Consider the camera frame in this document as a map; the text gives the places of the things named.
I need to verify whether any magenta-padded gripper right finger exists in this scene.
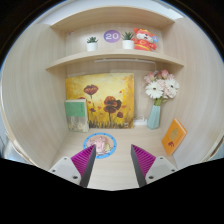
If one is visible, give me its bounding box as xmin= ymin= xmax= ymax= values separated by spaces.
xmin=130 ymin=143 xmax=178 ymax=188

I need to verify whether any pink computer mouse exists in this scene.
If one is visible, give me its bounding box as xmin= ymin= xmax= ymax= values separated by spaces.
xmin=94 ymin=135 xmax=113 ymax=155

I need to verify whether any teal faceted vase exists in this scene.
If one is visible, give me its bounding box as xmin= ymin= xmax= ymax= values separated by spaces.
xmin=146 ymin=104 xmax=162 ymax=131

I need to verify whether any yellow poppy canvas painting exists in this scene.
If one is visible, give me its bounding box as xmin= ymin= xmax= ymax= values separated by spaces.
xmin=65 ymin=72 xmax=136 ymax=130

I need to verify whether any green-covered book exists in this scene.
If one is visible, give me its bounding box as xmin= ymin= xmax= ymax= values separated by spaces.
xmin=64 ymin=98 xmax=90 ymax=133

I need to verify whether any white light bar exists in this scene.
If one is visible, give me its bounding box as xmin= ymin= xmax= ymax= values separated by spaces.
xmin=93 ymin=58 xmax=157 ymax=64

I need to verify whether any round cartoon mouse pad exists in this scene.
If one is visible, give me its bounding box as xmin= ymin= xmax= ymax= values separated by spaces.
xmin=82 ymin=132 xmax=118 ymax=160

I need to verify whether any white power cable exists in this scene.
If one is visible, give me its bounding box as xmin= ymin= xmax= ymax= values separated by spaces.
xmin=133 ymin=114 xmax=148 ymax=122

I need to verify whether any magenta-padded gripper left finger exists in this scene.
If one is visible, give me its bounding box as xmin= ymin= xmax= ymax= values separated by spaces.
xmin=48 ymin=143 xmax=98 ymax=188

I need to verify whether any pink and white flower bouquet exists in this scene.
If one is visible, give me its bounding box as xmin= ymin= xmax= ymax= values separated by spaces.
xmin=143 ymin=69 xmax=180 ymax=107

